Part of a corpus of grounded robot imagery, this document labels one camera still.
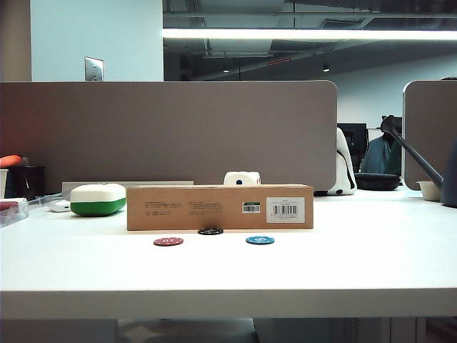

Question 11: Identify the narrow brown desk divider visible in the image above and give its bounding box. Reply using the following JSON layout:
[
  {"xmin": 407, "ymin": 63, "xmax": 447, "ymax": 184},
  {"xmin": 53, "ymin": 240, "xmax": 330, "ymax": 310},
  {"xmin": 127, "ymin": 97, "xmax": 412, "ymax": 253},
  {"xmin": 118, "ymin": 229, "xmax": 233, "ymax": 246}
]
[{"xmin": 402, "ymin": 79, "xmax": 457, "ymax": 191}]

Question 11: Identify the blue poker chip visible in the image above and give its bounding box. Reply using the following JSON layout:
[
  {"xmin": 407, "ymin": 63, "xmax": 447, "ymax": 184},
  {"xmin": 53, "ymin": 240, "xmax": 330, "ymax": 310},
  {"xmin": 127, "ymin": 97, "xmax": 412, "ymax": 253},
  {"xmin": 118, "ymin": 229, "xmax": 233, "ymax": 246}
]
[{"xmin": 245, "ymin": 234, "xmax": 276, "ymax": 246}]

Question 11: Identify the black cup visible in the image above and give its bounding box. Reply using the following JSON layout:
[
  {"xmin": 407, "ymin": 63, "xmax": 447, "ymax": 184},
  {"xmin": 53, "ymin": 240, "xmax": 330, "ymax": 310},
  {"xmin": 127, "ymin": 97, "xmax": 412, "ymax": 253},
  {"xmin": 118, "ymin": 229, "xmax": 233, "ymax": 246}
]
[{"xmin": 7, "ymin": 164, "xmax": 46, "ymax": 201}]

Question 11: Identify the orange object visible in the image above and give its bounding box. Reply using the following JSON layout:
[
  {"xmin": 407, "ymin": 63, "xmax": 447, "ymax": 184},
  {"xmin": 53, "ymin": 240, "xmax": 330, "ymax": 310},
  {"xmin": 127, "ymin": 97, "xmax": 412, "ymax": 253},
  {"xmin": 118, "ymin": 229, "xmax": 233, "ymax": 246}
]
[{"xmin": 0, "ymin": 154, "xmax": 24, "ymax": 168}]

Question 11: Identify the small white earbuds case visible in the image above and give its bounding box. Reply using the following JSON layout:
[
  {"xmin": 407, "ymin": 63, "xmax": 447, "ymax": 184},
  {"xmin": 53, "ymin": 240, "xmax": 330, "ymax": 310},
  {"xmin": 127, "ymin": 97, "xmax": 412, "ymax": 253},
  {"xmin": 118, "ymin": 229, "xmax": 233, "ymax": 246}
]
[{"xmin": 47, "ymin": 199, "xmax": 71, "ymax": 213}]

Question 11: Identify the clear plastic stick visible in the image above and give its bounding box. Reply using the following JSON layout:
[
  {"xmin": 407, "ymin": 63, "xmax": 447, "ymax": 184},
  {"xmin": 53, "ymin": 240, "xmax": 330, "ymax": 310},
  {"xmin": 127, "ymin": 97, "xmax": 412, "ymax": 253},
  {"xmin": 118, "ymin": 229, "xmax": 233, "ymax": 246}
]
[{"xmin": 27, "ymin": 192, "xmax": 64, "ymax": 207}]

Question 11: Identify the metal wall plate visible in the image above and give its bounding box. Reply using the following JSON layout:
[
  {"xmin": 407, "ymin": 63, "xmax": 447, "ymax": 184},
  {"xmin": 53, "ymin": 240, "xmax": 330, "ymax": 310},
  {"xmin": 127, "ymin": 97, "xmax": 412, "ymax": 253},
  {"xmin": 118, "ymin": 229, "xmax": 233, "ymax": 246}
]
[{"xmin": 84, "ymin": 56, "xmax": 105, "ymax": 81}]

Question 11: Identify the white and green case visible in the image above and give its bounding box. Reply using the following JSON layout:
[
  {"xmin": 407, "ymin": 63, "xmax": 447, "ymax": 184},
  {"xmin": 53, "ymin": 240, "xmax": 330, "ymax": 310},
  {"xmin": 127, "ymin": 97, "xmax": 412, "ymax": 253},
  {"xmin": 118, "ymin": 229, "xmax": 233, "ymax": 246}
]
[{"xmin": 69, "ymin": 182, "xmax": 127, "ymax": 217}]

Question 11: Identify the black bowl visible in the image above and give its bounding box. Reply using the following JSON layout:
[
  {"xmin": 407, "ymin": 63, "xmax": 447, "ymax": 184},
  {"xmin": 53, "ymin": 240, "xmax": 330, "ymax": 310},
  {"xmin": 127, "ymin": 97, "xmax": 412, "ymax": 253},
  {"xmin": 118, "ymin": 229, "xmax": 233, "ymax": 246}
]
[{"xmin": 353, "ymin": 172, "xmax": 401, "ymax": 191}]

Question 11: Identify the clear box with red chips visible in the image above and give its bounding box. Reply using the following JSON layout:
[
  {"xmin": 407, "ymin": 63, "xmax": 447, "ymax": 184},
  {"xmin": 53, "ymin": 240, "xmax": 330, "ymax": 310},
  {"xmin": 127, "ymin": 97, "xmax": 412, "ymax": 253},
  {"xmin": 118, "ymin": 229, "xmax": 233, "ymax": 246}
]
[{"xmin": 0, "ymin": 197, "xmax": 29, "ymax": 228}]

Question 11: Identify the red poker chip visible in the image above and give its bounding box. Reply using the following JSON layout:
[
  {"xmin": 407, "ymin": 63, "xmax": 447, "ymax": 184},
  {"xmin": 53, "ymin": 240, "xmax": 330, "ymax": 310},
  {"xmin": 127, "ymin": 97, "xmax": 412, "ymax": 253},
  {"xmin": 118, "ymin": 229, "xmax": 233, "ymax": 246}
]
[{"xmin": 153, "ymin": 237, "xmax": 185, "ymax": 247}]

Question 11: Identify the brown cardboard box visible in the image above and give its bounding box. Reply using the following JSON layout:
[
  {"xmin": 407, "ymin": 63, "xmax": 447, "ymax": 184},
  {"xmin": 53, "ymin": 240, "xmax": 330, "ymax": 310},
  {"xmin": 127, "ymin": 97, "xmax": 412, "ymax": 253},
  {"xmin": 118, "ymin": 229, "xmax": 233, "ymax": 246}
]
[{"xmin": 126, "ymin": 184, "xmax": 315, "ymax": 232}]

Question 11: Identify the black monitor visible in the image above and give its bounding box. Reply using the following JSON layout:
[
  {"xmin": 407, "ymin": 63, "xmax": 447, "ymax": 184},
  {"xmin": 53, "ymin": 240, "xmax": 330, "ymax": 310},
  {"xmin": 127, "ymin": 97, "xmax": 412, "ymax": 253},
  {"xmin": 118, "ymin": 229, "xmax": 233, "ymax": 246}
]
[{"xmin": 337, "ymin": 122, "xmax": 368, "ymax": 172}]

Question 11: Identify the wide brown desk divider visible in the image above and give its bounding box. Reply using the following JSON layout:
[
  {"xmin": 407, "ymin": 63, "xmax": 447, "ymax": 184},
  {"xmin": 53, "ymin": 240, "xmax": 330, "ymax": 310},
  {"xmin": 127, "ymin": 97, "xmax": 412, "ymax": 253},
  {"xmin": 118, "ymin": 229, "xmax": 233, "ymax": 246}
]
[{"xmin": 0, "ymin": 80, "xmax": 338, "ymax": 196}]

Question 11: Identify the white die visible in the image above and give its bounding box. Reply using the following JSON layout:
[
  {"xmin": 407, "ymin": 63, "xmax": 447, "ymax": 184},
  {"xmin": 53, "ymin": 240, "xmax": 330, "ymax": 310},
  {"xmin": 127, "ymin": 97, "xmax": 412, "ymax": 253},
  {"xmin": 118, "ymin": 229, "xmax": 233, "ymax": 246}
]
[{"xmin": 224, "ymin": 171, "xmax": 261, "ymax": 187}]

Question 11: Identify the white and black plush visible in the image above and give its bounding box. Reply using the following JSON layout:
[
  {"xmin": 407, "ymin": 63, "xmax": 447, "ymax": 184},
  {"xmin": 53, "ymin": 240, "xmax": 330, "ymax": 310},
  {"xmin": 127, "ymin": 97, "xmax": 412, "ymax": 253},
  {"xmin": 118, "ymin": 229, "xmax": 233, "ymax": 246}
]
[{"xmin": 314, "ymin": 126, "xmax": 358, "ymax": 197}]

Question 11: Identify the ceiling light strip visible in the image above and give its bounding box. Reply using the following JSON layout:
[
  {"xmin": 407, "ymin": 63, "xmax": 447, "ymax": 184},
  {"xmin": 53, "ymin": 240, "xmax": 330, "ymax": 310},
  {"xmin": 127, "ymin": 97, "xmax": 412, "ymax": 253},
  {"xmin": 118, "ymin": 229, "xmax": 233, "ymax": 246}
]
[{"xmin": 162, "ymin": 27, "xmax": 457, "ymax": 41}]

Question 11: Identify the grey watering can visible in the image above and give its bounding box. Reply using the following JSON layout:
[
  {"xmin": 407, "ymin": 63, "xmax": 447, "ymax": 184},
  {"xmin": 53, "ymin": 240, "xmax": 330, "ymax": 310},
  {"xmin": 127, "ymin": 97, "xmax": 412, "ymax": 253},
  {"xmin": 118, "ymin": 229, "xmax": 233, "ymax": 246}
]
[{"xmin": 380, "ymin": 114, "xmax": 457, "ymax": 208}]

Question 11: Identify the teal jacket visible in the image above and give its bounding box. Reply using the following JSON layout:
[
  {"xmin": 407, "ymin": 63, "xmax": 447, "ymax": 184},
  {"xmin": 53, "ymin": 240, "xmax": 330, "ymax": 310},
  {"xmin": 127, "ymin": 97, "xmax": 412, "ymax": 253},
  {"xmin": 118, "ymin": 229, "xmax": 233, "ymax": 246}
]
[{"xmin": 361, "ymin": 135, "xmax": 403, "ymax": 176}]

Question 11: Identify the small white bowl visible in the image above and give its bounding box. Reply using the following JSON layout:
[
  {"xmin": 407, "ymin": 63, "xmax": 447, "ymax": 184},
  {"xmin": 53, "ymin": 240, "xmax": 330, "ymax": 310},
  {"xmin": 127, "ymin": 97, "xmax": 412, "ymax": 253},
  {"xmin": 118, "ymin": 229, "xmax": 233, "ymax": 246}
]
[{"xmin": 416, "ymin": 179, "xmax": 444, "ymax": 202}]

